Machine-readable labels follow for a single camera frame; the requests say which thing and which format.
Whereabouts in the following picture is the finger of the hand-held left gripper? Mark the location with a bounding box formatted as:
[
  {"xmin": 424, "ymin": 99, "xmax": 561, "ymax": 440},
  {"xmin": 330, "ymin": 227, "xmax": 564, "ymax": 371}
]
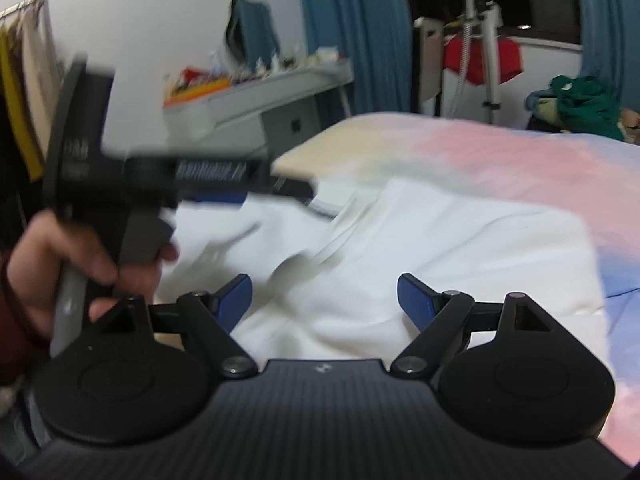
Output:
[{"xmin": 187, "ymin": 172, "xmax": 339, "ymax": 222}]

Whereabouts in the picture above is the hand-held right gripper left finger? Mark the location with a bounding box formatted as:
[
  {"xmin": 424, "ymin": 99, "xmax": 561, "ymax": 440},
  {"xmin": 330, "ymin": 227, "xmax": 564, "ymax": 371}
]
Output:
[{"xmin": 95, "ymin": 273, "xmax": 260, "ymax": 379}]

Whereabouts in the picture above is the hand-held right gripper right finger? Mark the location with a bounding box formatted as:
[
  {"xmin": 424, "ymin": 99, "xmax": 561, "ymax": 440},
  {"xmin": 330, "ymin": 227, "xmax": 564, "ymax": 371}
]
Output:
[{"xmin": 389, "ymin": 273, "xmax": 555, "ymax": 380}]

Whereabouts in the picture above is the white garment with striped trim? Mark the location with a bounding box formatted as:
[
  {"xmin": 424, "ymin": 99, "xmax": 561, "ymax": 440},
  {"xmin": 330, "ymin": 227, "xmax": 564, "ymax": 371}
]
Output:
[{"xmin": 152, "ymin": 177, "xmax": 610, "ymax": 367}]

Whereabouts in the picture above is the person's left forearm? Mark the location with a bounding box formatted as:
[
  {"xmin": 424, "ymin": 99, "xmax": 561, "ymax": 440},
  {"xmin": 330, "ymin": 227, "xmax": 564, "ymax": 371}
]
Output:
[{"xmin": 0, "ymin": 247, "xmax": 53, "ymax": 388}]

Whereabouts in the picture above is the clothes rack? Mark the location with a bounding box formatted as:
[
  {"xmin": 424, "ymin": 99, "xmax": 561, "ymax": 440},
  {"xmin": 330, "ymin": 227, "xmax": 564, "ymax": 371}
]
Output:
[{"xmin": 0, "ymin": 0, "xmax": 51, "ymax": 26}]

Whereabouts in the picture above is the person's left hand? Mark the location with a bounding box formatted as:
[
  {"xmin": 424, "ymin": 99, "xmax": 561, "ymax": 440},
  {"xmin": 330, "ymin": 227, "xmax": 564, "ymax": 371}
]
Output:
[{"xmin": 7, "ymin": 209, "xmax": 182, "ymax": 342}]

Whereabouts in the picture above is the grey dressing table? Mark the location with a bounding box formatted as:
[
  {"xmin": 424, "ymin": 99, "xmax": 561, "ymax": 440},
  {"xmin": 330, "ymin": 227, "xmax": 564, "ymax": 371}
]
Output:
[{"xmin": 162, "ymin": 57, "xmax": 357, "ymax": 162}]

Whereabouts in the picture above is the orange tray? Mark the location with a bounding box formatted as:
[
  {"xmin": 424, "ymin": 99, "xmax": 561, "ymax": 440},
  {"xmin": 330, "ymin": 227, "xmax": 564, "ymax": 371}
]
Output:
[{"xmin": 164, "ymin": 77, "xmax": 237, "ymax": 107}]

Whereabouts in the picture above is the group of toiletry bottles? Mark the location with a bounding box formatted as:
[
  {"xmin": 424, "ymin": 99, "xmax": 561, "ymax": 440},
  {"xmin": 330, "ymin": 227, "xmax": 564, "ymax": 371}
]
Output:
[{"xmin": 165, "ymin": 44, "xmax": 347, "ymax": 102}]

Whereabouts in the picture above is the yellow hanging garment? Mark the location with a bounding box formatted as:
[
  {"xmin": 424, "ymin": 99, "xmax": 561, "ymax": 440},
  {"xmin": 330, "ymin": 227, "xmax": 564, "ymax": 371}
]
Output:
[{"xmin": 0, "ymin": 25, "xmax": 47, "ymax": 182}]

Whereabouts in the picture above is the beige hanging garment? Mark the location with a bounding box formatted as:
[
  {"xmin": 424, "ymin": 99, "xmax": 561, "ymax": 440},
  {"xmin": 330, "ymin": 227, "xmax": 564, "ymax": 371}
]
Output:
[{"xmin": 20, "ymin": 5, "xmax": 68, "ymax": 126}]

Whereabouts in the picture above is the wavy-edged mirror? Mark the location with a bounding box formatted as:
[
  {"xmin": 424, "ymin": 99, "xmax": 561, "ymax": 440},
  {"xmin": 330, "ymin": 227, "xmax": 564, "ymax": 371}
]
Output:
[{"xmin": 224, "ymin": 0, "xmax": 282, "ymax": 69}]

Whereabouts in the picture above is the pastel bed sheet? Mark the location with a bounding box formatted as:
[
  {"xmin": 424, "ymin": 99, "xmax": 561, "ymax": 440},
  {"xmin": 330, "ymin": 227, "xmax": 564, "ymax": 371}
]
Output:
[{"xmin": 272, "ymin": 110, "xmax": 640, "ymax": 467}]

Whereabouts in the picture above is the white garment steamer stand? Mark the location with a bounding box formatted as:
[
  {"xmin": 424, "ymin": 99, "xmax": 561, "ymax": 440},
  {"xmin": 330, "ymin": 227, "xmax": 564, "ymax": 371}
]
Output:
[{"xmin": 447, "ymin": 0, "xmax": 507, "ymax": 125}]

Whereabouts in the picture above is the red cloth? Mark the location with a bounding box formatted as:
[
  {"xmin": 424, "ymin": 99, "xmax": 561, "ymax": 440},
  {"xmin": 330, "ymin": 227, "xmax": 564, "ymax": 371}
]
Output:
[{"xmin": 442, "ymin": 35, "xmax": 524, "ymax": 87}]

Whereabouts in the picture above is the green garment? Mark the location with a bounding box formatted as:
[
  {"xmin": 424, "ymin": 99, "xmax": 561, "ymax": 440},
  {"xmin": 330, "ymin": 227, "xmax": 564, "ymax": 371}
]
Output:
[{"xmin": 549, "ymin": 75, "xmax": 627, "ymax": 142}]

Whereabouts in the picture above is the white hanging cloth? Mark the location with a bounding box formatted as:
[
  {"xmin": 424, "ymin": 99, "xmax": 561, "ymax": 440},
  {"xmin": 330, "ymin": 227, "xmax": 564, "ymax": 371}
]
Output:
[{"xmin": 481, "ymin": 2, "xmax": 505, "ymax": 37}]

